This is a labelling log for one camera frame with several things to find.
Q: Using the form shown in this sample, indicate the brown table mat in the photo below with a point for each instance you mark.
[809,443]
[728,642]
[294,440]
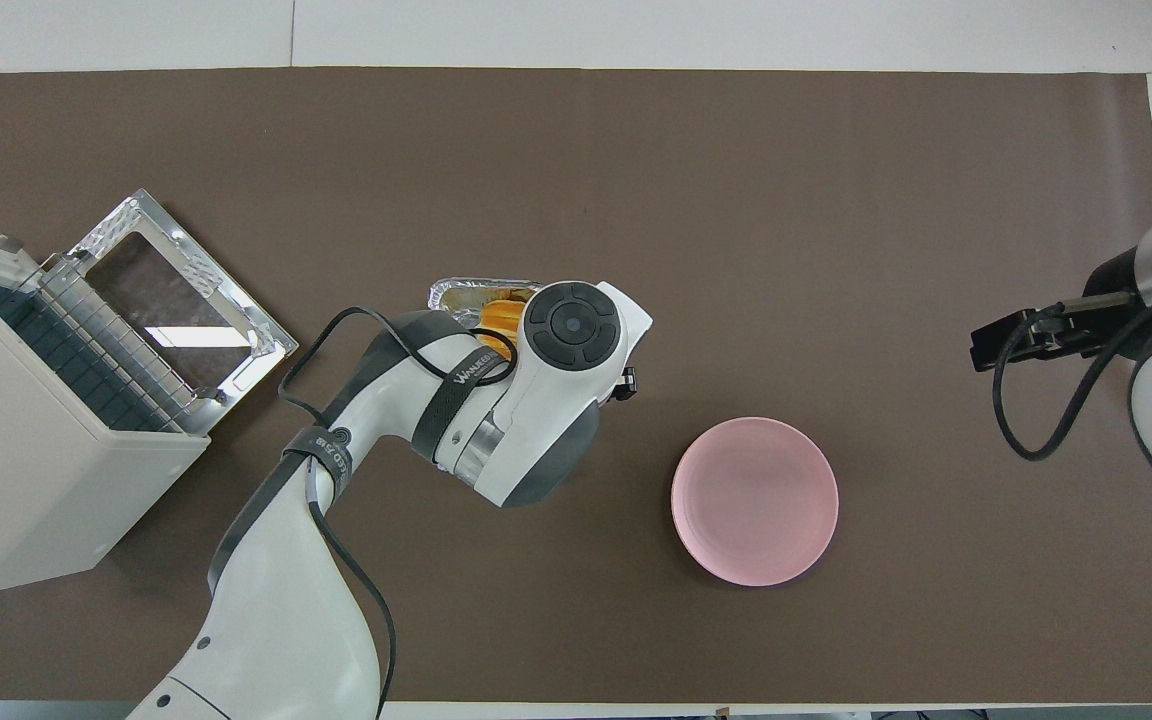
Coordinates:
[786,200]

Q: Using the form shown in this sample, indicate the yellow sliced bread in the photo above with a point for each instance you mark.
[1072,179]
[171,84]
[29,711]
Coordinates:
[504,312]

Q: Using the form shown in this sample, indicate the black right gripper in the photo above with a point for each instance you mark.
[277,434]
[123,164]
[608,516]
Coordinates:
[1111,272]

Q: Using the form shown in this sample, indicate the glass oven door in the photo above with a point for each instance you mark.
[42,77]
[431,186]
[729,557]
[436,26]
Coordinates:
[121,225]

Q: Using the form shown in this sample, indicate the cream toaster oven body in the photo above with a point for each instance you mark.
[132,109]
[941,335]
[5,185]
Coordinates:
[26,480]

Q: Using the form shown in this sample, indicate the aluminium foil tray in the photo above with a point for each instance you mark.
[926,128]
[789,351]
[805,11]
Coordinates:
[456,295]

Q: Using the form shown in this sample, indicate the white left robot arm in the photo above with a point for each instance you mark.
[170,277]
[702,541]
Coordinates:
[286,600]

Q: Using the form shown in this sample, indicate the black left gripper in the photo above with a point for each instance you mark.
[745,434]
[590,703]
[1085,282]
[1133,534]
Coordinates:
[624,384]

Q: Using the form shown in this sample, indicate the pink round plate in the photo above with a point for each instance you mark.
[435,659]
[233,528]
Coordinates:
[754,500]

